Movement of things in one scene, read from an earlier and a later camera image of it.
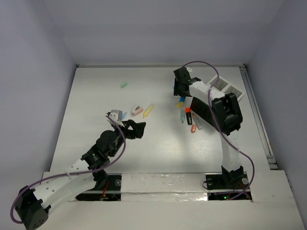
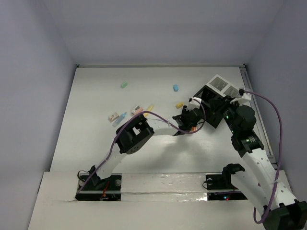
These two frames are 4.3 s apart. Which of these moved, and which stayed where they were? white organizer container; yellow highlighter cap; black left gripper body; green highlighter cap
Moved: black left gripper body
Stayed: yellow highlighter cap; white organizer container; green highlighter cap
